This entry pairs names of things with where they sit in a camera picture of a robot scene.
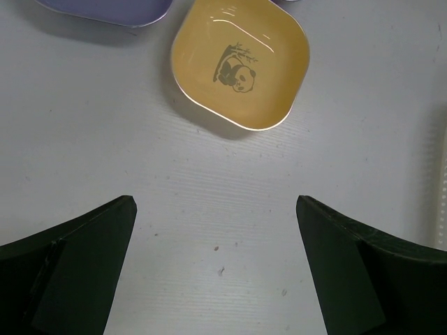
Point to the purple panda plate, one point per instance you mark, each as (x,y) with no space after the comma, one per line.
(126,13)

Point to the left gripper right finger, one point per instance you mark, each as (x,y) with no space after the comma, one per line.
(368,281)

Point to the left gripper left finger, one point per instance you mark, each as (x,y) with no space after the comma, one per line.
(63,280)

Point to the yellow panda plate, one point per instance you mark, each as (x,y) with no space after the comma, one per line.
(243,61)

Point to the white plastic bin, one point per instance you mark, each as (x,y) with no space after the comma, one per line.
(434,185)

